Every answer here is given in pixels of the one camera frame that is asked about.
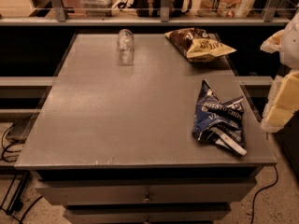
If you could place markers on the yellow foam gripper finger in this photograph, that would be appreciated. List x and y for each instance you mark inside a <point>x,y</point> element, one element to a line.
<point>283,102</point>

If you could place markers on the blue potato chip bag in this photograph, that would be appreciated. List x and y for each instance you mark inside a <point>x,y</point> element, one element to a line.
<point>219,123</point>

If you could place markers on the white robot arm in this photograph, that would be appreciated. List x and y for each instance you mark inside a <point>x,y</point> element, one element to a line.
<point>286,42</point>

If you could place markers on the brown yellow chip bag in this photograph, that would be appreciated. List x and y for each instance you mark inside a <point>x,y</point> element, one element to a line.
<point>196,45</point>

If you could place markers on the printed snack bag on shelf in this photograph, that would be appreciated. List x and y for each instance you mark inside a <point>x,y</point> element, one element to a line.
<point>225,8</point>

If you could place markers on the clear plastic water bottle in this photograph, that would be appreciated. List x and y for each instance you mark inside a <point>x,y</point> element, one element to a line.
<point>125,47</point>

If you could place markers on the black backpack on shelf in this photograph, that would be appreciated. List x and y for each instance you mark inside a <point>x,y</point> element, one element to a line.
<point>152,8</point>

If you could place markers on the grey lower drawer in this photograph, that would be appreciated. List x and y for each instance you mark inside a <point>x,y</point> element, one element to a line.
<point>147,214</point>

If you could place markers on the grey drawer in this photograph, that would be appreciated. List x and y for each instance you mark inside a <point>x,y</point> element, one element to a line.
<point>147,214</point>
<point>151,192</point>

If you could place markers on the grey upper drawer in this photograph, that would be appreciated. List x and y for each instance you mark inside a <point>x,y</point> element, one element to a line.
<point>151,192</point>

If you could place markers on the grey metal shelf rail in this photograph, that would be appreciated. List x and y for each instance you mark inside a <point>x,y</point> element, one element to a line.
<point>71,13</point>

